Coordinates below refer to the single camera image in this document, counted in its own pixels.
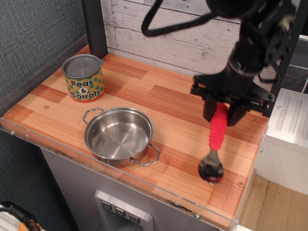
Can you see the red handled metal spoon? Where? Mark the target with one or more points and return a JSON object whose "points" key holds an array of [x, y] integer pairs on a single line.
{"points": [[210, 168]]}

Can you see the silver water dispenser panel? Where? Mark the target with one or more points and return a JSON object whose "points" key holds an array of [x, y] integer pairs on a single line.
{"points": [[118, 215]]}

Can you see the dark post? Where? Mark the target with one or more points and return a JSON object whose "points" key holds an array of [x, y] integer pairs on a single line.
{"points": [[94, 24], [286, 60]]}

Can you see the grey toy fridge cabinet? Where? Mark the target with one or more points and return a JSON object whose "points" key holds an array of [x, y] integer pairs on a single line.
{"points": [[78, 185]]}

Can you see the left dark post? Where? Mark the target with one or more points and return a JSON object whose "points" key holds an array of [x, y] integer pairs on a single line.
{"points": [[94, 24]]}

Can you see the white toy sink unit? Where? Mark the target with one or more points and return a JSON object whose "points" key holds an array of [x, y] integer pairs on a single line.
{"points": [[283, 156]]}

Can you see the clear acrylic edge guard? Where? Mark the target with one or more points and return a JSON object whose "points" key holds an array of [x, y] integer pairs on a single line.
{"points": [[168, 172]]}

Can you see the stainless steel pot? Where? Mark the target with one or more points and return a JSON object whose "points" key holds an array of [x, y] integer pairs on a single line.
{"points": [[120, 136]]}

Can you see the right dark post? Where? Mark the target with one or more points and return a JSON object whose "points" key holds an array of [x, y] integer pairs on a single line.
{"points": [[286, 60]]}

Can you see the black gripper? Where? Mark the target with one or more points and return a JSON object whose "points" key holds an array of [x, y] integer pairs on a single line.
{"points": [[236, 89]]}

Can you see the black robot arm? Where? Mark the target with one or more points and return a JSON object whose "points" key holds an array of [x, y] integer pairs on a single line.
{"points": [[264, 38]]}

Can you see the peas and carrots can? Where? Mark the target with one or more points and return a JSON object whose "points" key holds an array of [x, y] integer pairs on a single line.
{"points": [[84, 77]]}

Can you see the orange and black object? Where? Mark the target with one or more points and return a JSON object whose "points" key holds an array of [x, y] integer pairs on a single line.
{"points": [[25, 223]]}

